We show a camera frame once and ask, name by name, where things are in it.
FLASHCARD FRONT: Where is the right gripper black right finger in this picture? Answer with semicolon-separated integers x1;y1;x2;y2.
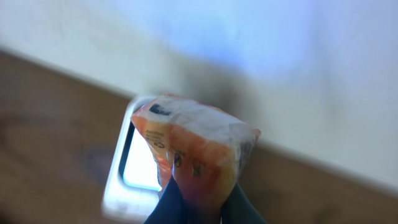
221;184;267;224

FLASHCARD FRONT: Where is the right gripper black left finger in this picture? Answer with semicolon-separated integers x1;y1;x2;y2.
144;177;187;224

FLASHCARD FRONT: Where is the orange tissue pack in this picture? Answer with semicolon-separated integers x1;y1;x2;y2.
131;95;261;216

